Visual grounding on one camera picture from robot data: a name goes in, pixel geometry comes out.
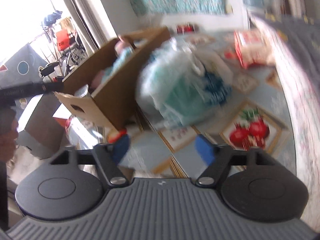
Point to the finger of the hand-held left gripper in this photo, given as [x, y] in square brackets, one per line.
[50, 87]

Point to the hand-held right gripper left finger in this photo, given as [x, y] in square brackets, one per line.
[122, 147]

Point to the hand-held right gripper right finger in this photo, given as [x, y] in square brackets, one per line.
[205, 150]

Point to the brown cardboard box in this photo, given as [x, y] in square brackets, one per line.
[120, 97]

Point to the teal checkered towel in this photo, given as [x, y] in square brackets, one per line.
[120, 62]

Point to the pink plush doll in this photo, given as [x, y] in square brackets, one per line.
[122, 47]

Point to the person's left hand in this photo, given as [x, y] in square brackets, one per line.
[10, 140]

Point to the black clamp holder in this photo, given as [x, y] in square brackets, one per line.
[48, 68]

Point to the clear plastic cup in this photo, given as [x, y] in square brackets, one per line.
[82, 92]

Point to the fruit print tablecloth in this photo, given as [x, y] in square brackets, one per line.
[212, 110]

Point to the wheelchair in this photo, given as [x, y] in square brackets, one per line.
[75, 52]

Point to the brown carton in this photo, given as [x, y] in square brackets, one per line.
[42, 130]

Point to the orange bag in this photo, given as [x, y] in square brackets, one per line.
[62, 40]

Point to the dark blue packet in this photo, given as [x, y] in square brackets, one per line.
[215, 87]

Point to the blue hanging clothes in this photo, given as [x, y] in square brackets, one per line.
[51, 17]

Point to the translucent white plastic bag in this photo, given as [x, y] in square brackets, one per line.
[175, 85]

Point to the beige curtain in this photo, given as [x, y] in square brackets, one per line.
[85, 10]

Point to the wet wipes pack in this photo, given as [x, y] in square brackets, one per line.
[250, 47]

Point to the red bottle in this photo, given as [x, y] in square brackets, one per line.
[190, 28]

